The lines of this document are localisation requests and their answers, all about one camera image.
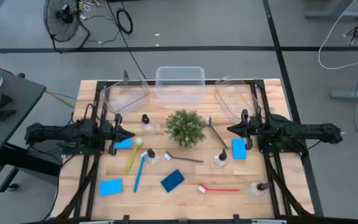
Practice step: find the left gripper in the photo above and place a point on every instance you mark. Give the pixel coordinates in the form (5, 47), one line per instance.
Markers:
(113, 133)

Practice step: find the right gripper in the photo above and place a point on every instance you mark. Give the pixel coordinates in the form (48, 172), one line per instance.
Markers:
(250, 130)

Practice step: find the light blue sponge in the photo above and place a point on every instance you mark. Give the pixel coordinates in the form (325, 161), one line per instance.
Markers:
(110, 187)
(239, 149)
(125, 144)

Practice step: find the yellow-green dish brush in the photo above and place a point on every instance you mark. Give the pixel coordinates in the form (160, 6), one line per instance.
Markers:
(138, 142)

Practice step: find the grey dish brush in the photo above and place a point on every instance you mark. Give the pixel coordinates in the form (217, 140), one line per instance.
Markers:
(167, 156)
(208, 120)

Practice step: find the clear plastic bin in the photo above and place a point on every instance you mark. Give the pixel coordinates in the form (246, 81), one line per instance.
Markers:
(235, 99)
(126, 99)

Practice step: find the blue dish brush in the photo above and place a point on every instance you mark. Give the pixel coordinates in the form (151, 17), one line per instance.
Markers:
(139, 174)

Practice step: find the dark blue sponge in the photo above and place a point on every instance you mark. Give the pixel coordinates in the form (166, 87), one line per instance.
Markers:
(172, 180)

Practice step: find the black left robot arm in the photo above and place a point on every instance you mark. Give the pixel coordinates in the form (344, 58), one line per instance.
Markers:
(57, 132)

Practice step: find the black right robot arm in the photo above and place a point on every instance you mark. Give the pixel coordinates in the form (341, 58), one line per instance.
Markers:
(306, 132)

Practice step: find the green potted plant black pot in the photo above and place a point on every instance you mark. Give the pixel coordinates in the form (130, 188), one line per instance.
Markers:
(185, 129)

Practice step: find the red dish brush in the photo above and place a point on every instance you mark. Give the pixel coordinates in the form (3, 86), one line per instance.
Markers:
(202, 188)

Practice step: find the clear rectangular plastic tub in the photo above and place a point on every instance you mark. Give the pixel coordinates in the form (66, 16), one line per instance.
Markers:
(180, 90)

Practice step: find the dark grey side table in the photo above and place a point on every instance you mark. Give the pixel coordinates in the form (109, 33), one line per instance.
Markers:
(23, 93)

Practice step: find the grey desk foot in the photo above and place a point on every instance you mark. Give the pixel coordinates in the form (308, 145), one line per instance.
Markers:
(334, 14)
(353, 94)

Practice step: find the black clamp part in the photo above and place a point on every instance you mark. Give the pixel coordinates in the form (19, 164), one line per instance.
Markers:
(5, 114)

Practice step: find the small black wedge part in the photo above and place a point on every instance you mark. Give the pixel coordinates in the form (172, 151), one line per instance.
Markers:
(4, 100)

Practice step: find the black floor fan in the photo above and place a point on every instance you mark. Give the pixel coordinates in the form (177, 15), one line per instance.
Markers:
(62, 17)

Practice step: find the black aluminium table frame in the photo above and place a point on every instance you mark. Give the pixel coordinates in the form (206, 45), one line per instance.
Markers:
(210, 82)

